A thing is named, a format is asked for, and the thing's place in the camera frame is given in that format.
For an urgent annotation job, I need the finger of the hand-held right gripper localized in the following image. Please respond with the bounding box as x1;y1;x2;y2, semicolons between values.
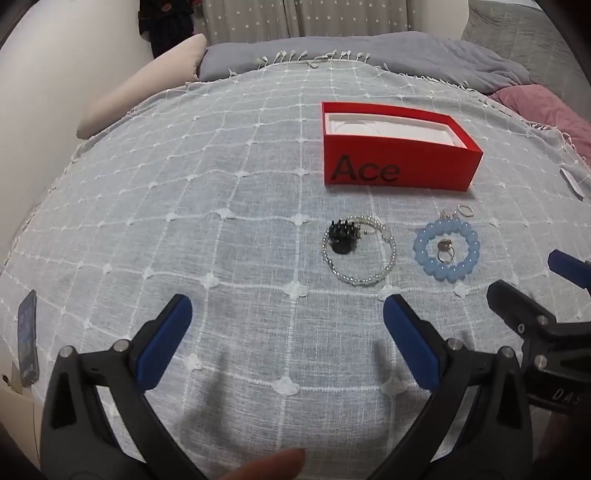
548;250;591;293
486;279;557;344

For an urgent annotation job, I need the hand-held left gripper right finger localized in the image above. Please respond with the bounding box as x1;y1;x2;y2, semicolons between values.
373;294;535;480

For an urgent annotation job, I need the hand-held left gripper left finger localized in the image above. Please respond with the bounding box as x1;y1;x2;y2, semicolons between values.
41;294;207;480

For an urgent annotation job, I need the silver bead necklace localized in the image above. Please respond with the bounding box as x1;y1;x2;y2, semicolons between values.
322;215;399;284

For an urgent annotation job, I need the blue bead bracelet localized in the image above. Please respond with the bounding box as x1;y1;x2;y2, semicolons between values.
413;220;481;281

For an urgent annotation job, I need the black claw hair clip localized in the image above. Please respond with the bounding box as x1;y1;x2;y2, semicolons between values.
328;220;361;256

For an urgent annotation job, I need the red box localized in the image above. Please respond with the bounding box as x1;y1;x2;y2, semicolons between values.
321;102;484;191

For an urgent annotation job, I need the person's left hand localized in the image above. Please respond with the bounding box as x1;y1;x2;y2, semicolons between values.
216;448;306;480

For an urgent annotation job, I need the white tag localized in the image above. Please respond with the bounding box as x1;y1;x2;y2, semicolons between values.
560;168;586;202

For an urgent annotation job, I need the white checked blanket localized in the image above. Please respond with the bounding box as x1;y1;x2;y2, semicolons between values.
0;62;591;480

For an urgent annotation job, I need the smartphone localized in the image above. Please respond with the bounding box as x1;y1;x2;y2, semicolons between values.
16;290;40;387

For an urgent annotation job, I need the pink pillow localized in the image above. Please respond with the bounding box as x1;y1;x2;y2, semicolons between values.
488;84;591;154

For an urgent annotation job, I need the grey quilted cover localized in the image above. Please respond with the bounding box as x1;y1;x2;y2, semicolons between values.
462;0;591;116

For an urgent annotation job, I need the beige pillow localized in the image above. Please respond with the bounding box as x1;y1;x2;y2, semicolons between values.
76;33;208;140

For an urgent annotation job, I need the grey blanket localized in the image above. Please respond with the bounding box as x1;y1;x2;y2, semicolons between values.
198;33;530;90

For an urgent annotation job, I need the dark hanging clothing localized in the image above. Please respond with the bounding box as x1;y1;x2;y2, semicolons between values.
137;0;205;59

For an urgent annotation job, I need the star print curtain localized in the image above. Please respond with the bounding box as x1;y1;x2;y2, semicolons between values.
191;0;469;48

